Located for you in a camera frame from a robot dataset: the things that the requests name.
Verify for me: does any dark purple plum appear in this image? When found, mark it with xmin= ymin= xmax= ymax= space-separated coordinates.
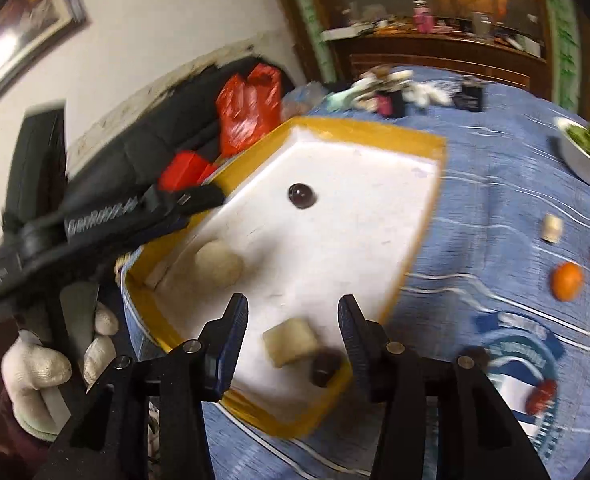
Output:
xmin=287 ymin=183 xmax=317 ymax=209

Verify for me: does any pink bottle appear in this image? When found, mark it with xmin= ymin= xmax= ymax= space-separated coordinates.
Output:
xmin=413 ymin=0 xmax=434 ymax=34

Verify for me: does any red box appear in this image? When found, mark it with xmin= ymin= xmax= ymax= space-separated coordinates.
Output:
xmin=157 ymin=151 xmax=217 ymax=192

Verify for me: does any wooden counter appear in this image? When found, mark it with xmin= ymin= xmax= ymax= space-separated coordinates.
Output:
xmin=321 ymin=25 xmax=552 ymax=99

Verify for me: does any black jar on table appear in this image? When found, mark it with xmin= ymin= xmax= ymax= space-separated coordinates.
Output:
xmin=452 ymin=78 xmax=484 ymax=113

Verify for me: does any framed wall picture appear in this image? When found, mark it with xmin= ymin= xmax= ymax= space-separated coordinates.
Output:
xmin=0 ymin=0 xmax=86 ymax=97

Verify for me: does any blue plaid tablecloth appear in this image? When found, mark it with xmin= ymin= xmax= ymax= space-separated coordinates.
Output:
xmin=124 ymin=84 xmax=590 ymax=479

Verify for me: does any white gloved left hand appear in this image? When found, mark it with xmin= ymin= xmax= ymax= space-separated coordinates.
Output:
xmin=1 ymin=302 xmax=119 ymax=442

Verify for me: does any dark jar with cork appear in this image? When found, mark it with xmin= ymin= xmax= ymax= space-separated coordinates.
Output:
xmin=375 ymin=90 xmax=407 ymax=118

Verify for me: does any red plastic bag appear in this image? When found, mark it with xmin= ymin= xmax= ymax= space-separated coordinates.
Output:
xmin=216 ymin=63 xmax=282 ymax=157

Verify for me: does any yellow rimmed white tray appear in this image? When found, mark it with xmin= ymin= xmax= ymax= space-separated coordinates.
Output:
xmin=120 ymin=117 xmax=447 ymax=439

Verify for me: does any red jujube date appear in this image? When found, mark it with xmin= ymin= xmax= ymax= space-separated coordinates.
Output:
xmin=524 ymin=378 xmax=558 ymax=416

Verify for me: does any white bowl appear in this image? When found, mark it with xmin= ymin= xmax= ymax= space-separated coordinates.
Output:
xmin=553 ymin=116 xmax=590 ymax=185

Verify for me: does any orange tangerine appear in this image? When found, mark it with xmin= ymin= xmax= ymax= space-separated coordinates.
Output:
xmin=550 ymin=262 xmax=584 ymax=302

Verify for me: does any beige banana chunk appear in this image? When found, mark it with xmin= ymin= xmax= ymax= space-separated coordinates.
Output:
xmin=542 ymin=214 xmax=563 ymax=244

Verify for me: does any white glove pile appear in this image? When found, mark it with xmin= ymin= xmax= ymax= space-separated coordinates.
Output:
xmin=323 ymin=68 xmax=460 ymax=115

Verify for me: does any black sofa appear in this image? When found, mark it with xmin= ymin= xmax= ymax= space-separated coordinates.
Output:
xmin=63 ymin=55 xmax=295 ymax=208

